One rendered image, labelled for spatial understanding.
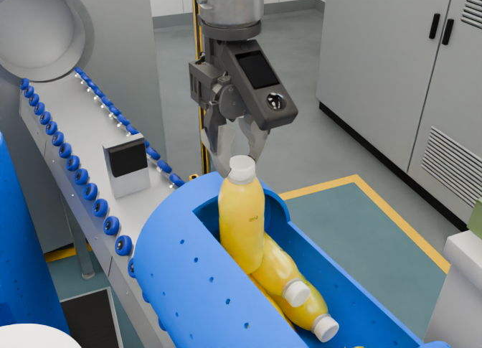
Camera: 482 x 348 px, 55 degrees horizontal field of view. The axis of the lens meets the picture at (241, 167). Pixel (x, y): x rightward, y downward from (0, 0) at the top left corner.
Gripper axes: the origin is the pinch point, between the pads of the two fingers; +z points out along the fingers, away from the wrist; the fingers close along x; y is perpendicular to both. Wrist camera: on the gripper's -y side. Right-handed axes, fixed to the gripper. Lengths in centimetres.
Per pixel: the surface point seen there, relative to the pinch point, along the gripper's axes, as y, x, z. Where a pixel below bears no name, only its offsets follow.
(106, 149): 51, 5, 23
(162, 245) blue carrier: 4.0, 11.4, 12.3
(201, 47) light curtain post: 66, -29, 10
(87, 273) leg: 119, 8, 127
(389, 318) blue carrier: -20.3, -12.8, 19.9
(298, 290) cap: -9.5, -4.4, 19.1
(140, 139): 51, -3, 23
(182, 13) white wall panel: 420, -194, 117
